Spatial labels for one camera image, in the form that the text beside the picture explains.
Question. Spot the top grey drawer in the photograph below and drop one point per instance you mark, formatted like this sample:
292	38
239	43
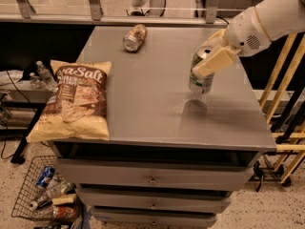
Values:
156	175

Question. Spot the brown can lying down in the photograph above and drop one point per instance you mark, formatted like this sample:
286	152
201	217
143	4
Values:
133	40

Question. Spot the grey drawer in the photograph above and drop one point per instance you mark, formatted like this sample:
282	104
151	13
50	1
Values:
156	175
154	217
155	201

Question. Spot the middle grey drawer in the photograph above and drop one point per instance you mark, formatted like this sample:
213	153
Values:
155	201

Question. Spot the grey drawer cabinet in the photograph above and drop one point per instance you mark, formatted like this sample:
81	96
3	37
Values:
154	117

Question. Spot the bottom grey drawer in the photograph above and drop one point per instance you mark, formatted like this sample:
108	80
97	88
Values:
154	217

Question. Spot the metal railing with glass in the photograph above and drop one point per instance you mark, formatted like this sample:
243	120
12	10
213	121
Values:
121	11

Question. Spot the red snack bag in basket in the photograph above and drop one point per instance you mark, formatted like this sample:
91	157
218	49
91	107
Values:
65	212

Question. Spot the black side table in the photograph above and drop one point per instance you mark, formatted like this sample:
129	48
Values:
21	106

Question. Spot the yellow sponge in basket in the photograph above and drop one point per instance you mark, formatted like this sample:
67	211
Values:
65	199

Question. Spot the green white 7up can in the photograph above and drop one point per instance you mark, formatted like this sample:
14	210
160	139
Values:
197	84

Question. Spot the clear water bottle upright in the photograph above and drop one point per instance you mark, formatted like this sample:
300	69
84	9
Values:
46	75

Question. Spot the clear plastic bottle in basket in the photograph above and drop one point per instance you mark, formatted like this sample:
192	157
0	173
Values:
53	192

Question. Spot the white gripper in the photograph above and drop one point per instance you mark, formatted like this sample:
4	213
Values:
246	35

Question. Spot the brown sea salt chip bag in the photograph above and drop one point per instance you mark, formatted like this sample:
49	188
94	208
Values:
78	106

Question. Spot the blue pepsi can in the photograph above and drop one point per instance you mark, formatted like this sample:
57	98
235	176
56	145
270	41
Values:
45	177

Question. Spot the black wire basket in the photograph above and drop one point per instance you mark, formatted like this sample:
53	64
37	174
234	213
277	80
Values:
29	191

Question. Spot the small clear water bottle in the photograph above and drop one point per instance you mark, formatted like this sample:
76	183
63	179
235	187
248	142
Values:
36	82

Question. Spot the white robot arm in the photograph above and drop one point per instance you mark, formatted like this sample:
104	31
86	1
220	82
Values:
281	17

